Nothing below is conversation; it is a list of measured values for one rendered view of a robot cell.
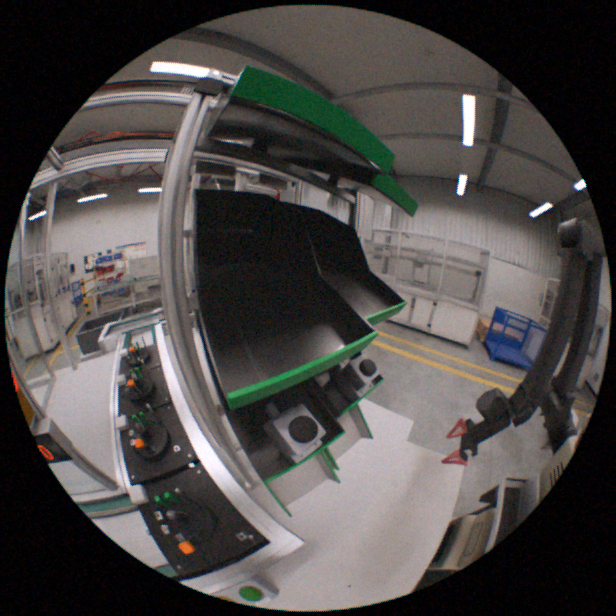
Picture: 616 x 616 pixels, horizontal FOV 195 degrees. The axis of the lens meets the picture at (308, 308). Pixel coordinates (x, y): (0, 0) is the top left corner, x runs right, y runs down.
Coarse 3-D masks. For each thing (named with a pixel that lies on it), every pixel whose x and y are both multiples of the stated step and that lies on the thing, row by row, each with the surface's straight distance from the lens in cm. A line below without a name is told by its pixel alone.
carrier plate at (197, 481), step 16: (176, 480) 54; (192, 480) 53; (208, 480) 51; (160, 496) 56; (208, 496) 50; (224, 496) 49; (144, 512) 58; (224, 512) 49; (160, 528) 55; (224, 528) 49; (240, 528) 48; (160, 544) 56; (176, 544) 53; (208, 544) 50; (224, 544) 49; (240, 544) 48; (176, 560) 54; (192, 560) 52; (208, 560) 51; (224, 560) 50
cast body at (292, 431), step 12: (276, 408) 25; (300, 408) 21; (276, 420) 20; (288, 420) 20; (300, 420) 20; (312, 420) 20; (276, 432) 21; (288, 432) 20; (300, 432) 19; (312, 432) 20; (324, 432) 21; (276, 444) 25; (288, 444) 20; (300, 444) 20; (312, 444) 21; (288, 456) 24; (300, 456) 24
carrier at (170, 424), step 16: (144, 416) 61; (160, 416) 67; (176, 416) 65; (128, 432) 70; (144, 432) 59; (160, 432) 61; (176, 432) 61; (128, 448) 66; (160, 448) 58; (192, 448) 56; (128, 464) 64; (144, 464) 61; (160, 464) 58; (176, 464) 56; (144, 480) 59
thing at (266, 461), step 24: (216, 384) 22; (240, 408) 26; (264, 408) 26; (288, 408) 27; (312, 408) 28; (240, 432) 25; (264, 432) 26; (336, 432) 28; (264, 456) 25; (312, 456) 25; (264, 480) 23
